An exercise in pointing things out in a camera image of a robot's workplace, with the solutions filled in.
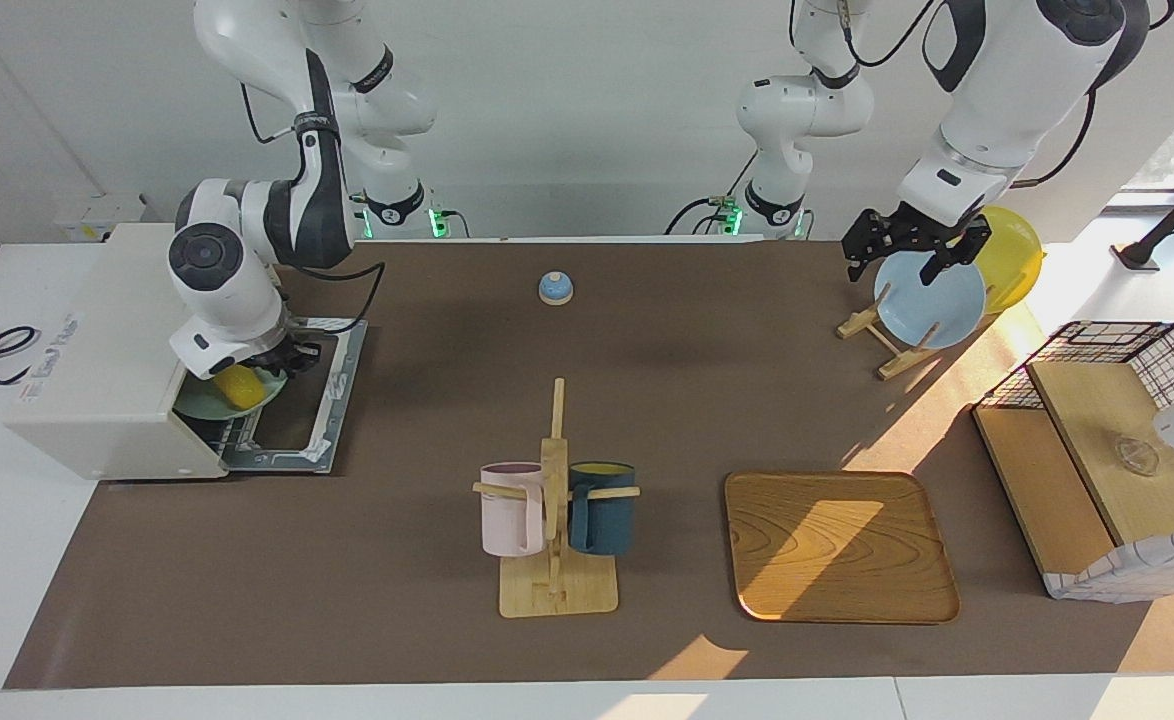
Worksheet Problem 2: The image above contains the black stand with pole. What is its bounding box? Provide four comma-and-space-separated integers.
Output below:
1111, 158, 1174, 273

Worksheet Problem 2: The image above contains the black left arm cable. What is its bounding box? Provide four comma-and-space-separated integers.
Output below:
789, 0, 1174, 191

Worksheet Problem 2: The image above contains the wooden plate rack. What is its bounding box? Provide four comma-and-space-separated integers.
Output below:
836, 284, 944, 382

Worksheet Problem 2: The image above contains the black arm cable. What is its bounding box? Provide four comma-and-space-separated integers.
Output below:
789, 0, 1174, 191
239, 82, 389, 312

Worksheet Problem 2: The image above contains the pale green ceramic plate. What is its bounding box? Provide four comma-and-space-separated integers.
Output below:
174, 364, 290, 422

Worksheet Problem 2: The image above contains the wire basket with wooden shelves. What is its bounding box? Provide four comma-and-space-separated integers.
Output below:
971, 320, 1174, 604

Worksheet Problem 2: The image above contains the wooden mug tree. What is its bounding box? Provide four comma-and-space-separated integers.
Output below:
473, 377, 642, 619

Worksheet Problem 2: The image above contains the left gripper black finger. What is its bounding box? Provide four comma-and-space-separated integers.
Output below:
918, 233, 995, 288
842, 233, 880, 286

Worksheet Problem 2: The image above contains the glass oven door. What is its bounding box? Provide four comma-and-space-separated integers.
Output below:
221, 317, 369, 477

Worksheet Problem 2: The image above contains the white toaster oven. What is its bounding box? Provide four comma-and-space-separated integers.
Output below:
3, 222, 248, 482

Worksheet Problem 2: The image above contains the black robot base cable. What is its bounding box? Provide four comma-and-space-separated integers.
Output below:
663, 148, 756, 237

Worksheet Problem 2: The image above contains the pink mug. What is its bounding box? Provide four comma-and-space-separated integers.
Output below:
479, 461, 546, 559

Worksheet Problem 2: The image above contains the light blue plate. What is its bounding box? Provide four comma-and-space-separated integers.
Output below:
873, 249, 989, 351

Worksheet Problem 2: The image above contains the wooden serving tray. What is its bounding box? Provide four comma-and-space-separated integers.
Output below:
724, 471, 962, 626

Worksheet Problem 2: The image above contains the oven wire rack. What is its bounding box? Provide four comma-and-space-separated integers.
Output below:
209, 412, 254, 453

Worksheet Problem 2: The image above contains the clear glass cup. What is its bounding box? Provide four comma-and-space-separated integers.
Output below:
1111, 436, 1161, 479

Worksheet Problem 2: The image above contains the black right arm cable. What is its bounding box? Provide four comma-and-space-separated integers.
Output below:
239, 82, 389, 312

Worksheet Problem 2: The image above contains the yellow plate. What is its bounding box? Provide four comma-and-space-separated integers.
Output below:
971, 205, 1046, 315

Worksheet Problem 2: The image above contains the dark blue mug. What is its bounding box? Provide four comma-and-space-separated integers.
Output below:
566, 461, 637, 558

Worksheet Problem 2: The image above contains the white power strip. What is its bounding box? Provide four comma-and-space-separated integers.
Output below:
51, 192, 149, 244

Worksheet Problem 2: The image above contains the brown table mat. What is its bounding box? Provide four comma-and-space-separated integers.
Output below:
3, 239, 1174, 692

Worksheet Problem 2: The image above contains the yellow corn cob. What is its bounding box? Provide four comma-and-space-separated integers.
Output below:
212, 364, 269, 412

